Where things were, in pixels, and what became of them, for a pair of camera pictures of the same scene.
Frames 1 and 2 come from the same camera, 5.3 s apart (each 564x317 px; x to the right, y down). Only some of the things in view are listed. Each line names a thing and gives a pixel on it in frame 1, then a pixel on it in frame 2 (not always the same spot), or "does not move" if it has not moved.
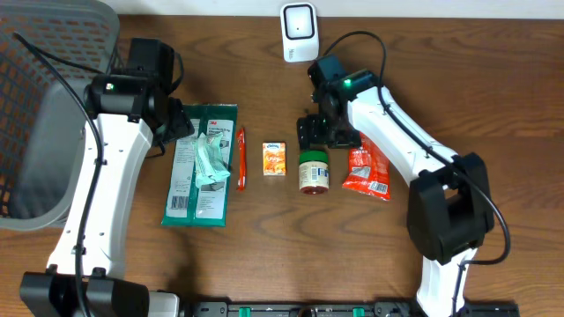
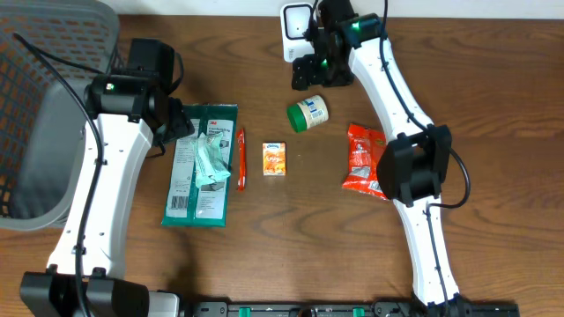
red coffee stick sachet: x=241 y=179 does not move
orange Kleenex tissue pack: x=274 y=158 does not move
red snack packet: x=368 y=168 does not move
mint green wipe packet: x=211 y=161 does not move
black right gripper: x=310 y=132 -> x=307 y=68
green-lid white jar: x=314 y=171 -> x=307 y=114
